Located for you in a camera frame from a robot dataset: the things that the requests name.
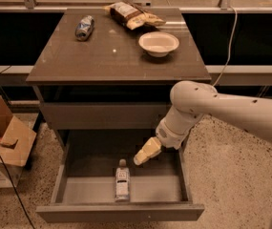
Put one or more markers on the open grey middle drawer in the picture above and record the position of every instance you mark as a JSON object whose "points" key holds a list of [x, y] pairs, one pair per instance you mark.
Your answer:
{"points": [[85, 186]]}

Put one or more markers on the grey drawer cabinet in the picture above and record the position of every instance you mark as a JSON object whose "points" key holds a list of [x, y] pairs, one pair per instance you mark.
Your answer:
{"points": [[110, 66]]}

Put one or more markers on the brown yellow chip bag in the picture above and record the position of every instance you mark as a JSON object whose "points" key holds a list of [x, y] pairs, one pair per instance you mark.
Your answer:
{"points": [[132, 16]]}

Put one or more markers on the crushed silver soda can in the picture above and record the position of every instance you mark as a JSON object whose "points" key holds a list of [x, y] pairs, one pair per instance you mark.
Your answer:
{"points": [[84, 28]]}

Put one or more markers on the brown cardboard box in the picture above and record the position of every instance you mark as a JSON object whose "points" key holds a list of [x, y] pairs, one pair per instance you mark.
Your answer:
{"points": [[16, 140]]}

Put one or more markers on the closed grey top drawer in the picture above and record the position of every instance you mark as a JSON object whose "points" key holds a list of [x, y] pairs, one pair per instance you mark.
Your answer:
{"points": [[76, 116]]}

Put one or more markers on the white paper bowl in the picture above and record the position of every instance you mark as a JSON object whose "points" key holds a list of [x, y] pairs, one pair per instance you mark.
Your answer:
{"points": [[158, 43]]}

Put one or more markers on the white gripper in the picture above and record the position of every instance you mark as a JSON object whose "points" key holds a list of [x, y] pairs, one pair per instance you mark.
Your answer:
{"points": [[170, 135]]}

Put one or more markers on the clear plastic water bottle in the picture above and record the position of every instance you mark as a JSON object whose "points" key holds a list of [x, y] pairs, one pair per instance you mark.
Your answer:
{"points": [[122, 181]]}

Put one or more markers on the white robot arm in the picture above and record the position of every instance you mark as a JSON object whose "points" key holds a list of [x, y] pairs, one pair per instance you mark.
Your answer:
{"points": [[191, 101]]}

